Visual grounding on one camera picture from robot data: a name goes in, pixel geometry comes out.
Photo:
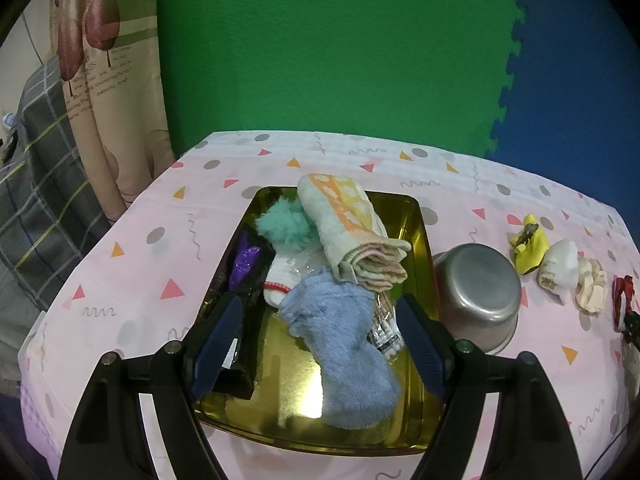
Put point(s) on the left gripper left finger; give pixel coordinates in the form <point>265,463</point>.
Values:
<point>107,439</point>

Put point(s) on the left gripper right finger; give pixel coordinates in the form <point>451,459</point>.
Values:
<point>531,437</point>

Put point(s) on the red trimmed sleep mask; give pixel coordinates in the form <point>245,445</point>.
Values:
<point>622,296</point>

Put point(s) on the white fluffy sock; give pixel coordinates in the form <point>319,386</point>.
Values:
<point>558,272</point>

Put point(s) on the black foil packet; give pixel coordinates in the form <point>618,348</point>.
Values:
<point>237,377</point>

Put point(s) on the light blue fluffy sock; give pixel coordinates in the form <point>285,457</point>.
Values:
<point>333,319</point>

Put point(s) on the purple plastic packet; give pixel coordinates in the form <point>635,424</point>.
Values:
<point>244,260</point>

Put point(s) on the white knit sock red stripe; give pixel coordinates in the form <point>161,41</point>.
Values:
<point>281,278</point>

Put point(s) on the orange green towel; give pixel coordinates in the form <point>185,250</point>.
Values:
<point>353,236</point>

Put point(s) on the teal fluffy pompom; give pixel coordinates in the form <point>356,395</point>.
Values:
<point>286,226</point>

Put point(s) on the cream small sock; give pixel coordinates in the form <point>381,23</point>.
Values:
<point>591,287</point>

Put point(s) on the stainless steel pot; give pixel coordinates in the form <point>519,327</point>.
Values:
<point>480,295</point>

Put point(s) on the pink patterned tablecloth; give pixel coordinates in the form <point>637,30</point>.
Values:
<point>146,278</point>

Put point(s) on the gold rectangular tin box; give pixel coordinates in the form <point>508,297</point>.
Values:
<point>285,409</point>

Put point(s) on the grey plaid sofa cover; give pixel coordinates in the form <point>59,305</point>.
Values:
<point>50,216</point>

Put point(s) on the beige floral curtain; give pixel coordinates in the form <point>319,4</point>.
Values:
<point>109,60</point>

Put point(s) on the blue foam wall mat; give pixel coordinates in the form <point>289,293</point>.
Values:
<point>572,111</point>

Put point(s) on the green foam wall mat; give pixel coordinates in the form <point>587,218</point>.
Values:
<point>422,71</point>

